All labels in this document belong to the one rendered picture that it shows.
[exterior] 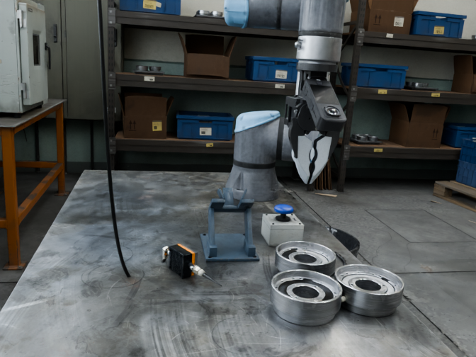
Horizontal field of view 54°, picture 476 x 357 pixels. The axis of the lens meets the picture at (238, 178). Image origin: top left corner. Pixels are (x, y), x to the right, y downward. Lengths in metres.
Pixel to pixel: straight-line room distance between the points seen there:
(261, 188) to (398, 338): 0.64
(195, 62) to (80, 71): 1.04
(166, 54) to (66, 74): 0.95
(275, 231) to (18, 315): 0.48
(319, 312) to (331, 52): 0.42
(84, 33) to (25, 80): 1.73
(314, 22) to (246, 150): 0.50
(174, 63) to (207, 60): 0.59
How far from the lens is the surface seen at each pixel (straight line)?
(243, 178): 1.23
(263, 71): 4.29
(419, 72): 5.46
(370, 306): 0.73
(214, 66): 4.16
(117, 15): 4.09
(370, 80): 4.64
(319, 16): 0.81
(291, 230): 0.95
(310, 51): 0.81
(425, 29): 4.88
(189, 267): 0.78
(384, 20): 4.66
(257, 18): 0.92
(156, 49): 4.67
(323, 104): 0.77
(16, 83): 2.82
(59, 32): 4.50
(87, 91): 4.47
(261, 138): 1.21
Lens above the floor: 1.15
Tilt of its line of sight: 14 degrees down
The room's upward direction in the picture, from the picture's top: 4 degrees clockwise
